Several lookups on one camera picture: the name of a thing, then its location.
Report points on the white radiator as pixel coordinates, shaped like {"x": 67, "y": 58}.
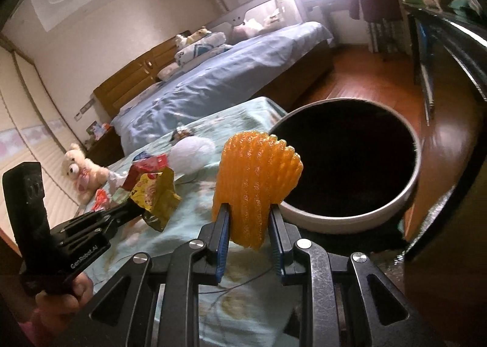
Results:
{"x": 381, "y": 37}

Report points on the yellow snack wrapper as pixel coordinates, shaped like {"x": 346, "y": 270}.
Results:
{"x": 155, "y": 194}

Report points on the white round trash bin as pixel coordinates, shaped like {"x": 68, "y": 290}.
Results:
{"x": 361, "y": 165}

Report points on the white pillow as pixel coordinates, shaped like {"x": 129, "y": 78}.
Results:
{"x": 167, "y": 72}

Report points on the silver snack wrapper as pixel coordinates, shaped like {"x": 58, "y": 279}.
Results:
{"x": 181, "y": 132}

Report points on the black tv cabinet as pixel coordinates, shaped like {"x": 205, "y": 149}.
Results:
{"x": 448, "y": 51}

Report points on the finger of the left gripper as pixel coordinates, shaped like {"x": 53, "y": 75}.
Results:
{"x": 129, "y": 210}

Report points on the blue plastic wrapper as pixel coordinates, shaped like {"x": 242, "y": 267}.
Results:
{"x": 141, "y": 156}

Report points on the dark wooden nightstand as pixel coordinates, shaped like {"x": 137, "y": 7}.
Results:
{"x": 107, "y": 150}

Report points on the red white plastic bag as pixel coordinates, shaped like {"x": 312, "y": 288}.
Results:
{"x": 102, "y": 200}

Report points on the cream teddy bear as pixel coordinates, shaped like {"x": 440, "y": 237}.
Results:
{"x": 87, "y": 176}

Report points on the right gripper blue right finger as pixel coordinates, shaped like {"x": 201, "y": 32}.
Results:
{"x": 277, "y": 231}

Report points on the white tissue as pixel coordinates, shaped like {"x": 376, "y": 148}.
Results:
{"x": 116, "y": 180}

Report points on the person's left hand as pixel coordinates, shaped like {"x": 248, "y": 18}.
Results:
{"x": 55, "y": 312}

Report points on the large blue bed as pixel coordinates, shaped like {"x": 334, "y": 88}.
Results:
{"x": 280, "y": 65}

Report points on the wooden headboard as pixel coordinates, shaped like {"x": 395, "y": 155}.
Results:
{"x": 138, "y": 75}

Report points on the red snack bag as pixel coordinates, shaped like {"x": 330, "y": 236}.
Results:
{"x": 140, "y": 167}

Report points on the orange foam fruit net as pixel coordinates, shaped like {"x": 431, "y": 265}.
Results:
{"x": 256, "y": 171}

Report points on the plush dog toy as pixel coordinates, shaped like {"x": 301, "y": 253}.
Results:
{"x": 183, "y": 40}

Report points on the grey crib guard rail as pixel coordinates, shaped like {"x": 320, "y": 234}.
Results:
{"x": 257, "y": 17}

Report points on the folded blue white quilt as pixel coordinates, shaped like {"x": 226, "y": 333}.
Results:
{"x": 199, "y": 48}

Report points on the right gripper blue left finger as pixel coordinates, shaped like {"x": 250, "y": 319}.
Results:
{"x": 221, "y": 233}

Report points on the green juice carton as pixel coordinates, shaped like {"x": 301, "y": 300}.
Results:
{"x": 120, "y": 196}

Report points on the white foam fruit net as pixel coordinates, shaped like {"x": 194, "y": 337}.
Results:
{"x": 191, "y": 154}

